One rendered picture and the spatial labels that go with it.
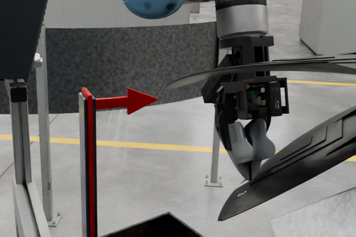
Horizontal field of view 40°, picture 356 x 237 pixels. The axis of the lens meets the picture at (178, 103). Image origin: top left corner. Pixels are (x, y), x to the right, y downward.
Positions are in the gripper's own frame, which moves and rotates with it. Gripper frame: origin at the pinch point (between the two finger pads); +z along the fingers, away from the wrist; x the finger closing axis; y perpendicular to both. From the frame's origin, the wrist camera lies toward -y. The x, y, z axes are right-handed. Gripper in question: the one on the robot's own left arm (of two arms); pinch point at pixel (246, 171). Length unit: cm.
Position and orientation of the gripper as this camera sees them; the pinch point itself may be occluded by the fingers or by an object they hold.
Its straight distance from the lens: 76.0
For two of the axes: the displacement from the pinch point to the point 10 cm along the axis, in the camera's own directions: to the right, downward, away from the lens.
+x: 9.2, -0.9, 3.8
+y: 3.8, 0.0, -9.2
